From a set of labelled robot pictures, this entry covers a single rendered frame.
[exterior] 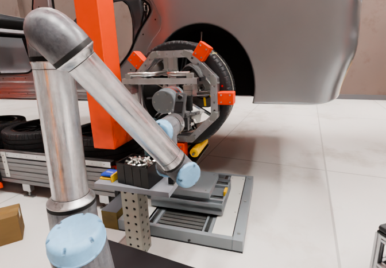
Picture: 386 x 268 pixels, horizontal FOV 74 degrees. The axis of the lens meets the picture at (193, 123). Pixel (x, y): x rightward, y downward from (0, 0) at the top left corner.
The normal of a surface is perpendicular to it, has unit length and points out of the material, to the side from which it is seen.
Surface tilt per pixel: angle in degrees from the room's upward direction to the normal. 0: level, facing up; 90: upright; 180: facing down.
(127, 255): 0
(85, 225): 6
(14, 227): 90
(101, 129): 90
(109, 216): 90
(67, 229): 6
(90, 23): 90
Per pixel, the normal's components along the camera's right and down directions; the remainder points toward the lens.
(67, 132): 0.70, 0.14
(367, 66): -0.40, 0.24
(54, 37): 0.07, -0.01
